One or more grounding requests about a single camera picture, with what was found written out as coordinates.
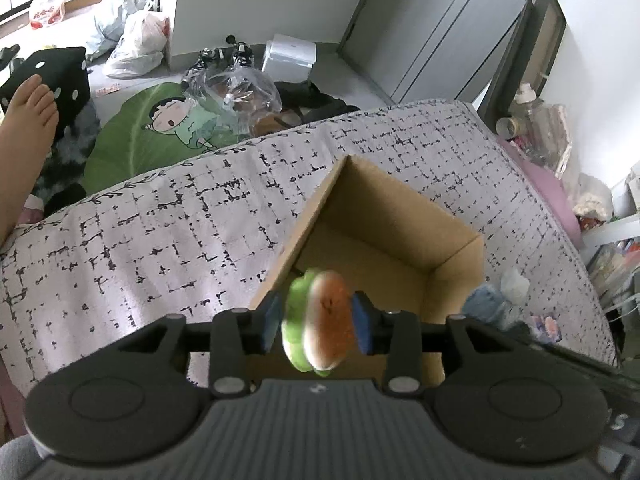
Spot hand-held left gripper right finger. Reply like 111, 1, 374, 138
350, 290, 521, 401

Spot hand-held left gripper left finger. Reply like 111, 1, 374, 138
107, 290, 286, 401

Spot watermelon slice plush toy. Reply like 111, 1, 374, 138
281, 268, 357, 378

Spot brown cardboard box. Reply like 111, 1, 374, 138
247, 155, 487, 391

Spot white tissue pack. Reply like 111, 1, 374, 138
500, 267, 531, 306

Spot blue-grey plush toy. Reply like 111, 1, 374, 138
462, 284, 521, 331

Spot grey black-patterned bedspread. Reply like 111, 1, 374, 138
0, 99, 621, 411

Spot white desk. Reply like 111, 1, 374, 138
580, 160, 640, 311

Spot cream plastic bag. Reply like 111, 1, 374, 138
572, 172, 613, 221

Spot black clothing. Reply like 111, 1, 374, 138
272, 80, 361, 126

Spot pink pillow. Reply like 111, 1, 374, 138
497, 137, 583, 248

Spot green leaf cartoon mat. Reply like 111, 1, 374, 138
82, 82, 241, 193

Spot clear plastic bag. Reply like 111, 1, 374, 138
182, 65, 283, 136

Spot tin can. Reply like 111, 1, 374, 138
495, 116, 523, 138

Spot clear patterned packaging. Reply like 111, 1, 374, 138
530, 105, 573, 181

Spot white box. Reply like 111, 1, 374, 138
261, 33, 317, 81

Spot black roller skates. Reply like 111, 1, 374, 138
187, 35, 256, 81

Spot clear plastic bottle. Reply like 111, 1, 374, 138
512, 82, 546, 131

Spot grey wardrobe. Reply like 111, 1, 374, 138
340, 0, 531, 106

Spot bare human foot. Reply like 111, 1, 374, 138
0, 74, 61, 256

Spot dark framed board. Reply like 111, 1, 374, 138
482, 0, 568, 121

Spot black polka dot cushion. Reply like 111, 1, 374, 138
0, 46, 91, 141

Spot pale blue plastic bag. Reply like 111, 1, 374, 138
85, 0, 151, 61

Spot red and white plastic bag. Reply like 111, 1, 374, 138
29, 0, 66, 31

